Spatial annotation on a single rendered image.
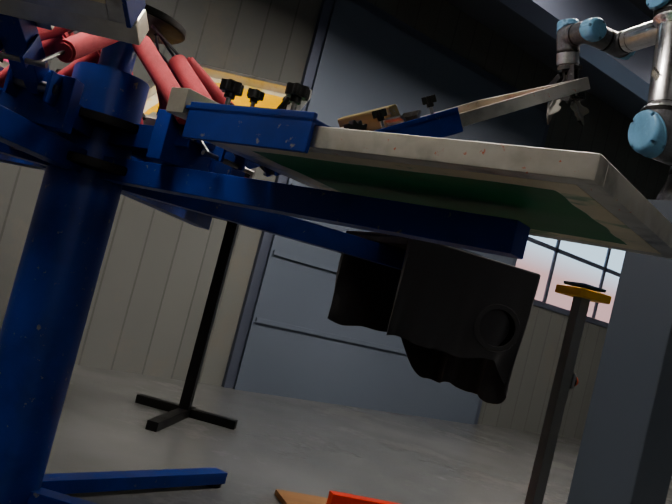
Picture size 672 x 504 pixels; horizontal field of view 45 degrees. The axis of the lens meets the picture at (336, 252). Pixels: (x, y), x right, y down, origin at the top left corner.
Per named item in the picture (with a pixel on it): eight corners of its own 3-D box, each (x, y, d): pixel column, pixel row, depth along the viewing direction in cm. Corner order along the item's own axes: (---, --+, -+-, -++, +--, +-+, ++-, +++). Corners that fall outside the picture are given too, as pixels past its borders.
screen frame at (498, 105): (480, 110, 298) (478, 100, 297) (590, 89, 245) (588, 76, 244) (289, 165, 268) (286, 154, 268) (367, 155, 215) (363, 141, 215)
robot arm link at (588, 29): (619, 24, 262) (596, 31, 272) (592, 11, 258) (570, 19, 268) (613, 47, 262) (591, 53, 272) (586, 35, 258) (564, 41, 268)
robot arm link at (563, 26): (566, 16, 268) (551, 22, 276) (566, 50, 268) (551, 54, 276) (586, 18, 271) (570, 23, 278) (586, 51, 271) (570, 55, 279)
